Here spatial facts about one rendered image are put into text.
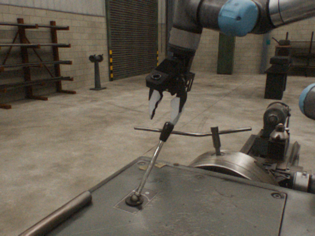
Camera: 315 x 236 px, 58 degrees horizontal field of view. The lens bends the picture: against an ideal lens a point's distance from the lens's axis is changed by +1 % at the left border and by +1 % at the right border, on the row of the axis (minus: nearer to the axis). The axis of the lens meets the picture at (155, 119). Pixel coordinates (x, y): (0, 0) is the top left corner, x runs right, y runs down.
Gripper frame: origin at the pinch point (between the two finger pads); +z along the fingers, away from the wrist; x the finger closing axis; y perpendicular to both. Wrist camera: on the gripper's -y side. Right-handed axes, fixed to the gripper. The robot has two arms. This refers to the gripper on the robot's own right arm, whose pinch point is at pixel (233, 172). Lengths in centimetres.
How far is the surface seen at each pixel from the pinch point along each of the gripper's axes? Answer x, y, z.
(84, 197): 20, -65, 13
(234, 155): 16.1, -22.9, -4.6
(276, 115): 3, 85, -5
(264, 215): 18, -52, -17
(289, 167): -10.6, 39.8, -17.3
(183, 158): -108, 231, 117
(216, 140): 20.3, -24.9, 0.3
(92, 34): 70, 712, 682
